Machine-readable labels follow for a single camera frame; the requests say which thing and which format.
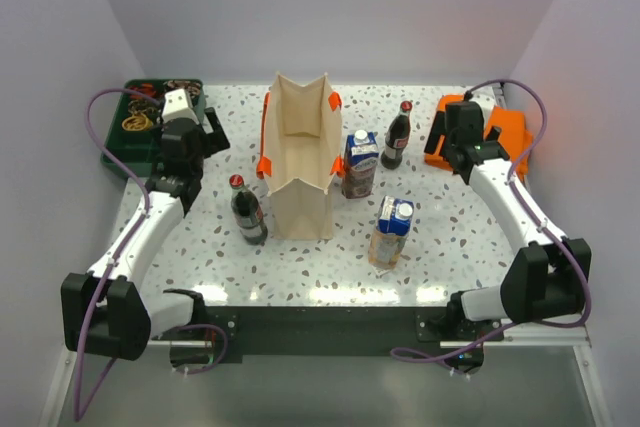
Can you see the orange juice carton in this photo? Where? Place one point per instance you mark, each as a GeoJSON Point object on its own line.
{"type": "Point", "coordinates": [391, 229]}

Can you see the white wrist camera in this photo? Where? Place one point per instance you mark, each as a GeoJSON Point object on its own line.
{"type": "Point", "coordinates": [177, 104]}
{"type": "Point", "coordinates": [487, 106]}

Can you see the aluminium frame rail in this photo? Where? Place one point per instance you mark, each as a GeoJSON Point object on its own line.
{"type": "Point", "coordinates": [533, 335]}

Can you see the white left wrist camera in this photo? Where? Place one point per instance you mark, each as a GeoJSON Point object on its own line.
{"type": "Point", "coordinates": [177, 104]}

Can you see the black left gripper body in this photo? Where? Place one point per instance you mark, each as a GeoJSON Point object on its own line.
{"type": "Point", "coordinates": [202, 153]}

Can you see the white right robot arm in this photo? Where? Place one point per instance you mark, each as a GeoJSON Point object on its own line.
{"type": "Point", "coordinates": [548, 276]}

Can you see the folded orange cloth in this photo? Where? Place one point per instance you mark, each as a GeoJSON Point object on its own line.
{"type": "Point", "coordinates": [514, 137]}

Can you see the yellow rubber bands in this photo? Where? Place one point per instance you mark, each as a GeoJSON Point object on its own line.
{"type": "Point", "coordinates": [137, 123]}

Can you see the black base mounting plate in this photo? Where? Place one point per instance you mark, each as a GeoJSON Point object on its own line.
{"type": "Point", "coordinates": [338, 331]}

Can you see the cola bottle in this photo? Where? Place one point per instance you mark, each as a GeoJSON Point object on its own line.
{"type": "Point", "coordinates": [247, 212]}
{"type": "Point", "coordinates": [397, 137]}

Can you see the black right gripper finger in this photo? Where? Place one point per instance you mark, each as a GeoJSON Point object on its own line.
{"type": "Point", "coordinates": [438, 130]}
{"type": "Point", "coordinates": [492, 148]}

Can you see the beige canvas tote bag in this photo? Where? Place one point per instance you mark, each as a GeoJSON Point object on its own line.
{"type": "Point", "coordinates": [300, 155]}

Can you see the green compartment tray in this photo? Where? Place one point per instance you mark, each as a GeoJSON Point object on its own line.
{"type": "Point", "coordinates": [137, 150]}

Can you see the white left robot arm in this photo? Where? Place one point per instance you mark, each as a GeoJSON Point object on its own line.
{"type": "Point", "coordinates": [103, 311]}

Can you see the red rubber bands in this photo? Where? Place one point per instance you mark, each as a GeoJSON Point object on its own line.
{"type": "Point", "coordinates": [145, 88]}

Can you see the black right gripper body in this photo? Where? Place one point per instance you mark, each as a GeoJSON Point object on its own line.
{"type": "Point", "coordinates": [451, 144]}

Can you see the purple juice carton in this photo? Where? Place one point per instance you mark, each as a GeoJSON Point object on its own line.
{"type": "Point", "coordinates": [361, 156]}

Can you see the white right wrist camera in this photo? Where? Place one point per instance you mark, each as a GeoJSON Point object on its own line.
{"type": "Point", "coordinates": [487, 106]}

